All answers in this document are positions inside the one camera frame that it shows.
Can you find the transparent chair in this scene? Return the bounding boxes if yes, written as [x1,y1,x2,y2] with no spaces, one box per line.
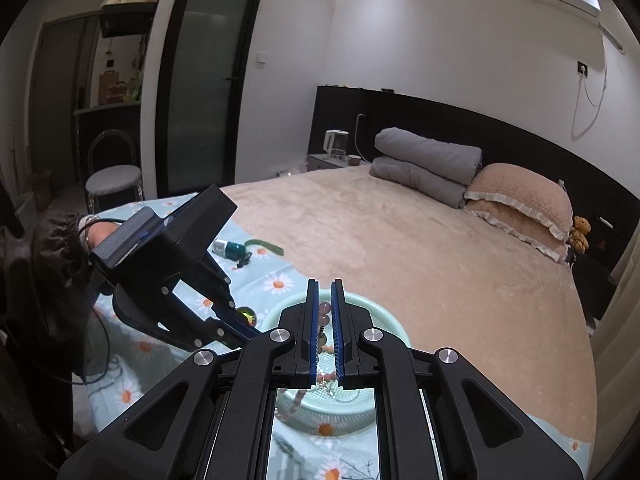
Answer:
[87,130,138,171]

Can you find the person's left forearm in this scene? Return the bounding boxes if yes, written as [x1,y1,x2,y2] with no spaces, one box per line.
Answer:
[0,212,121,386]

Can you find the white small appliance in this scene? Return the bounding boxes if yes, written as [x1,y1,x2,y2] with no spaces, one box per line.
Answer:
[324,130,350,161]

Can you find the blue daisy print cloth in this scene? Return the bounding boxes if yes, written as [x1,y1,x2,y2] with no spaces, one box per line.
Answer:
[72,195,591,480]

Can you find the green plastic mesh basket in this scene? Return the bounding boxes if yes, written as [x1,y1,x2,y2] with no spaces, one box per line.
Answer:
[260,290,411,433]

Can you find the black framed glass door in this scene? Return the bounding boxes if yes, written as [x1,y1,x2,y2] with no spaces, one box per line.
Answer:
[155,0,267,198]

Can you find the pink ruffled pillow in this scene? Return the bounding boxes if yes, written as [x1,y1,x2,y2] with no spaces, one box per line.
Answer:
[470,207,568,263]
[465,162,573,241]

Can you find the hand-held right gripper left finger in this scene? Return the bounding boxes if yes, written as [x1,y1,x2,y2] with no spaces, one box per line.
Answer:
[57,278,321,480]

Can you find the grey folded quilt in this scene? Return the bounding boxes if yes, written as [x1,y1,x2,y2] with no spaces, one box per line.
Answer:
[369,127,483,208]

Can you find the grey round stool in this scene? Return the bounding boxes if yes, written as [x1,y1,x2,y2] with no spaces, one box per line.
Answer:
[85,165,146,213]

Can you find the white charging cable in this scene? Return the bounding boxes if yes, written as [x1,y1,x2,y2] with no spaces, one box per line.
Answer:
[353,112,367,161]

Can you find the black nightstand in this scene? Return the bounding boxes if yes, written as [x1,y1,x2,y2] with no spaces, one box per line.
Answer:
[570,255,613,321]

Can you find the cream curtain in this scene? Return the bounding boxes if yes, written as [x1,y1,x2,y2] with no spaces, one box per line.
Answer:
[590,230,640,366]

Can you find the black headboard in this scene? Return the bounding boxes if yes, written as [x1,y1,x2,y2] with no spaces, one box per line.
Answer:
[310,85,640,311]

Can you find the grey nightstand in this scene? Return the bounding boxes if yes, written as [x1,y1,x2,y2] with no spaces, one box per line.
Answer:
[306,152,373,176]

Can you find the beige bed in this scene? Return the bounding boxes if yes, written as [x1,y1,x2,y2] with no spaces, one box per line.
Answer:
[220,165,598,441]

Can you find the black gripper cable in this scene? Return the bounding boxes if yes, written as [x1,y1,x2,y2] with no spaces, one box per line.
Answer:
[70,216,128,386]

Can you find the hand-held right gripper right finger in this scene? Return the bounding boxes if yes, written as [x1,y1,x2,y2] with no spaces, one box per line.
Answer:
[330,278,586,480]

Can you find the white wall cable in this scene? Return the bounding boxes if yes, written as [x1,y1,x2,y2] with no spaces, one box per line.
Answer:
[570,30,608,138]

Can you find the black wall shelf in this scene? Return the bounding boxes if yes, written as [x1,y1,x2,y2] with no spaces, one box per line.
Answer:
[99,0,158,38]

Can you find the brown teddy bear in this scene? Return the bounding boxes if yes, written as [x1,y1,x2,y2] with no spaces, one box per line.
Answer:
[570,216,592,255]

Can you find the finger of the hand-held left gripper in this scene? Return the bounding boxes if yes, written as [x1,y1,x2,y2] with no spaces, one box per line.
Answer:
[207,310,263,350]
[172,254,237,312]

